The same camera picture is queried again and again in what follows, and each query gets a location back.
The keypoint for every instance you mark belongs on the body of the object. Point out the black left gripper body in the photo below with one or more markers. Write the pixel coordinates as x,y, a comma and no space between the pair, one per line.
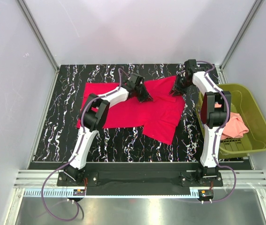
141,93

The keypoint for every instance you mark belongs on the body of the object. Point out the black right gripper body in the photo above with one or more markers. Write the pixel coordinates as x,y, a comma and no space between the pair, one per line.
181,85

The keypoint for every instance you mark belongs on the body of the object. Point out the red t shirt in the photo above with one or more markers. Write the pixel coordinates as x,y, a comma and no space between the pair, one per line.
159,118

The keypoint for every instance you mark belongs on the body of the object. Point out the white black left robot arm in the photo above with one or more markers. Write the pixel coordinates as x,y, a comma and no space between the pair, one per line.
93,117

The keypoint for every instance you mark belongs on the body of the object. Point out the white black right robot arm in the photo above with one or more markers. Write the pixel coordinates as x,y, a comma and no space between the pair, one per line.
214,114

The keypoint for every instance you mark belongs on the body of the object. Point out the olive green plastic bin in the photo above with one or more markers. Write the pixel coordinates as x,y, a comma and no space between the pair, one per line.
244,104

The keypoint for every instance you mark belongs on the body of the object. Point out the pink t shirt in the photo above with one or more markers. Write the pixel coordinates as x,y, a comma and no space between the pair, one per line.
235,127

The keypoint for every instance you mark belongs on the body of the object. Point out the right small connector board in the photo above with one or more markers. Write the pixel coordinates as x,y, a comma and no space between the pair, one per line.
206,193

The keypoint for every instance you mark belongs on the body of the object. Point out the small connector board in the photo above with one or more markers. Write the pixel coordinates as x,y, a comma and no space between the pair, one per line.
79,192
206,193

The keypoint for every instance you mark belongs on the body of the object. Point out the left small connector board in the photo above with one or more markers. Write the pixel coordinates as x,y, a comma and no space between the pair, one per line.
79,192

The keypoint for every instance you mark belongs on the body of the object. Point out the right aluminium corner post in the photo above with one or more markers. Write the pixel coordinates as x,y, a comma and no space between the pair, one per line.
244,27

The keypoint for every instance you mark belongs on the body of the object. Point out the aluminium corner post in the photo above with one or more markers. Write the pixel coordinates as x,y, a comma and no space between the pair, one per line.
36,31
244,27

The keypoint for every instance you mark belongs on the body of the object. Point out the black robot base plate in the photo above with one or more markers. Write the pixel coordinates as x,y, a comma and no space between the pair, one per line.
133,179

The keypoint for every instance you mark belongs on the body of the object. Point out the aluminium frame rail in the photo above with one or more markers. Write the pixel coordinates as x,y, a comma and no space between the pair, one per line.
39,183

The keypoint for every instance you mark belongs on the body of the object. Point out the left aluminium corner post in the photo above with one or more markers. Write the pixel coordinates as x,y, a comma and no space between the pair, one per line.
36,31

